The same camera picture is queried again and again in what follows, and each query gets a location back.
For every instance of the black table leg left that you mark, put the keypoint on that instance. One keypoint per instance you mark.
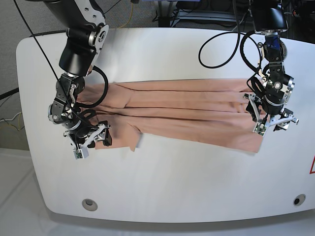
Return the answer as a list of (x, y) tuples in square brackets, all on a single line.
[(9, 93)]

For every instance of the black metal equipment frame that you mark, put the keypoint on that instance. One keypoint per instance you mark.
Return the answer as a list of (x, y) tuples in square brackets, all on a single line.
[(219, 14)]

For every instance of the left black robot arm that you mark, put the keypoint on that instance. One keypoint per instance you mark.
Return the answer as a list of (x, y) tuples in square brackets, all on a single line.
[(271, 87)]

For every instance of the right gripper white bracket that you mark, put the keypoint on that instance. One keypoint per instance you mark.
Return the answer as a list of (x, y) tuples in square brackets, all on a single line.
[(88, 135)]

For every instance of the left table grommet hole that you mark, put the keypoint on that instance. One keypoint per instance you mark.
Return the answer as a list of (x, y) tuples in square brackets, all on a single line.
[(89, 205)]

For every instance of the peach orange T-shirt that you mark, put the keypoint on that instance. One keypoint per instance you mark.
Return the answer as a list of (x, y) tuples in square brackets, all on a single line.
[(210, 111)]

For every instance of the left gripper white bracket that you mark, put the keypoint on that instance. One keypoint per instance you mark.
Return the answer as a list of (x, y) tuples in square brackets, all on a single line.
[(271, 114)]

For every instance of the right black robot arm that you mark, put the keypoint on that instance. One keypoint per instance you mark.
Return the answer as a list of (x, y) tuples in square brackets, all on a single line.
[(86, 31)]

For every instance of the right table grommet hole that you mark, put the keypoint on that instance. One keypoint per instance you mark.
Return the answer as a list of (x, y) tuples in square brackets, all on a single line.
[(299, 200)]

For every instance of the black bar table edge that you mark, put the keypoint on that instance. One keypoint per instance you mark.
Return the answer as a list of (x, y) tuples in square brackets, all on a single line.
[(48, 33)]

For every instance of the table grommet hole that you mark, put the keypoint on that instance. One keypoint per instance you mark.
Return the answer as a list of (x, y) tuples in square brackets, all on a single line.
[(89, 205), (299, 200)]

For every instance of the red triangle sticker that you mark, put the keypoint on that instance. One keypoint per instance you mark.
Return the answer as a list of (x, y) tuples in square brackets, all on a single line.
[(312, 169)]

